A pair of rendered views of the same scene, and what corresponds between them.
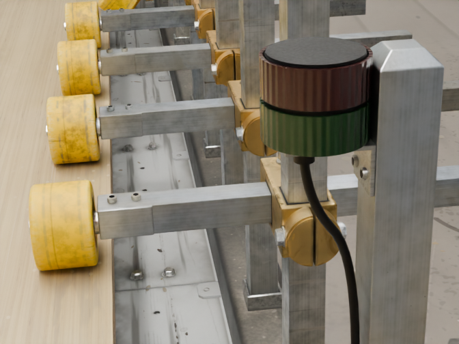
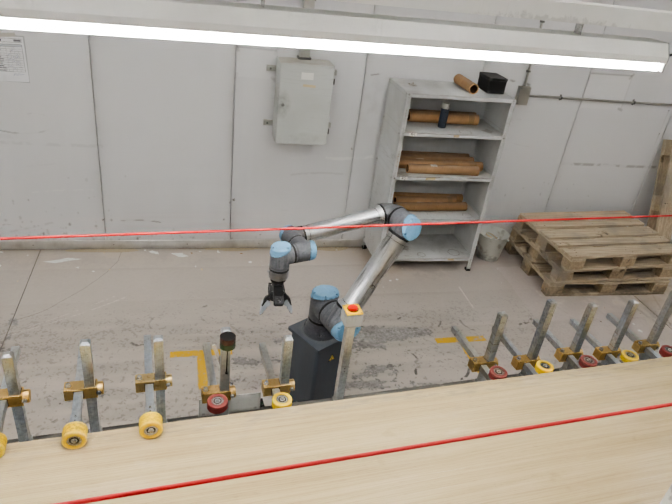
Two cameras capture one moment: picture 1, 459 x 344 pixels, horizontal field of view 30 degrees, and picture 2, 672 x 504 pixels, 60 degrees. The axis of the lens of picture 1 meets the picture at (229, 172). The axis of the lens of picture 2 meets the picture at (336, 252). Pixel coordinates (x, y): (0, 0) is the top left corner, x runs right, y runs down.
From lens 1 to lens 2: 2.19 m
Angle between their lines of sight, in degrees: 89
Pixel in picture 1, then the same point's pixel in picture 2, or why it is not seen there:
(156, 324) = not seen: hidden behind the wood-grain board
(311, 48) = (226, 336)
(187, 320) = not seen: hidden behind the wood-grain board
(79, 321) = (179, 426)
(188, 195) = (150, 397)
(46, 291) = (165, 435)
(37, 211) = (158, 422)
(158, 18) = not seen: outside the picture
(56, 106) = (79, 430)
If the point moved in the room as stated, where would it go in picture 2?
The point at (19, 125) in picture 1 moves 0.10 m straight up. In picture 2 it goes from (28, 468) to (24, 447)
